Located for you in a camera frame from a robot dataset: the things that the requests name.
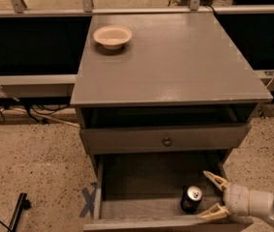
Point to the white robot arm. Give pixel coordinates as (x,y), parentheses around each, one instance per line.
(239,201)

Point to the blue tape cross mark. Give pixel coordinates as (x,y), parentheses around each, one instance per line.
(89,197)

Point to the round metal drawer knob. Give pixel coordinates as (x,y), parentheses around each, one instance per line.
(166,142)

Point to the blue pepsi can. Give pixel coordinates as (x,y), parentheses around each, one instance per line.
(191,198)

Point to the grey wooden drawer cabinet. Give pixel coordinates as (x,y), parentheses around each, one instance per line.
(176,70)

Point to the closed grey upper drawer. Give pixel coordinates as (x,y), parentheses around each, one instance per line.
(150,139)

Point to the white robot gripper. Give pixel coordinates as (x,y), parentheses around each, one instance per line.
(237,197)

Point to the beige paper bowl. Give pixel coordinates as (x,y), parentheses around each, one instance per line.
(112,37)

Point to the open grey middle drawer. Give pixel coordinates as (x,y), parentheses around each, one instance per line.
(142,193)

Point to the black power strip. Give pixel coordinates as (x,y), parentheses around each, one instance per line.
(22,204)

